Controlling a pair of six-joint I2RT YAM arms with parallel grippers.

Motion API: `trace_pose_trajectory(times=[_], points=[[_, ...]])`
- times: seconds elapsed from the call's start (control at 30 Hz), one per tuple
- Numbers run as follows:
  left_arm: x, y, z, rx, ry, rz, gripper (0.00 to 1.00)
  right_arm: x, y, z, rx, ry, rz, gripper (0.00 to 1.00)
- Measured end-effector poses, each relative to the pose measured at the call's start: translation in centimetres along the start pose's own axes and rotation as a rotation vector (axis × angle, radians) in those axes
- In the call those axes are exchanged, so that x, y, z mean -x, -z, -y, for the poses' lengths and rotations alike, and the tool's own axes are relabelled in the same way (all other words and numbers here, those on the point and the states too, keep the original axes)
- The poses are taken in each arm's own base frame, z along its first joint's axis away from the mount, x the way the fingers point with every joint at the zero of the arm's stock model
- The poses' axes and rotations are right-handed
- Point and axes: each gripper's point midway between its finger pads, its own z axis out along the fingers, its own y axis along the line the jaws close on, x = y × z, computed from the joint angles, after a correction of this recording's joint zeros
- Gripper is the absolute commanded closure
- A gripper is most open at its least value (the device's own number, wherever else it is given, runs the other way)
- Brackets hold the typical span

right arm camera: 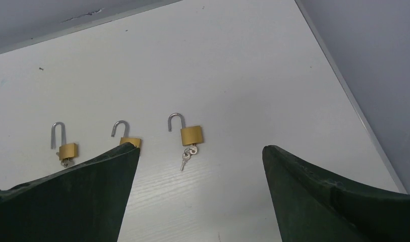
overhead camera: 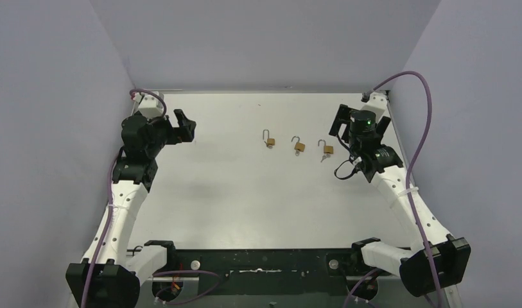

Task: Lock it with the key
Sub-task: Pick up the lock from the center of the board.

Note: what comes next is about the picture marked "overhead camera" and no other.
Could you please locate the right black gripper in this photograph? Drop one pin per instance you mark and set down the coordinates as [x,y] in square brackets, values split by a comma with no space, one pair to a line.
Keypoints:
[341,117]

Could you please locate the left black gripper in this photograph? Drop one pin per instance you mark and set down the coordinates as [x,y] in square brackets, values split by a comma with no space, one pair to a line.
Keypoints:
[175,129]

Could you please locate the brass padlock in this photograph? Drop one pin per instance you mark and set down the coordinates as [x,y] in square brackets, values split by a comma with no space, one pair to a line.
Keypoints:
[298,146]
[327,149]
[267,139]

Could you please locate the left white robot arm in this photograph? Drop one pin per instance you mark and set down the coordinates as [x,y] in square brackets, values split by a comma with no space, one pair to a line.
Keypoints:
[105,277]

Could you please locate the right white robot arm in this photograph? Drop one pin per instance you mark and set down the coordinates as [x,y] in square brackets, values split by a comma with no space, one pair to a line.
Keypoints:
[435,258]

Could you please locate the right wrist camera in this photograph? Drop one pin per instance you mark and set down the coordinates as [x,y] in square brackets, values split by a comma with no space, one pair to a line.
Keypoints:
[375,102]

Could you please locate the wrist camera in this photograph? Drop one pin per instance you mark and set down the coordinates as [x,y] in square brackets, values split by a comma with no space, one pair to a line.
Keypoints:
[375,102]
[147,105]

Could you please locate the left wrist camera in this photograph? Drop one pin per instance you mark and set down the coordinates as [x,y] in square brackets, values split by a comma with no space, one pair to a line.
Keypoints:
[147,105]

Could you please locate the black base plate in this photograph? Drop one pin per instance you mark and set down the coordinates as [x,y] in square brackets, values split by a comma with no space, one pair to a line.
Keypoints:
[329,271]

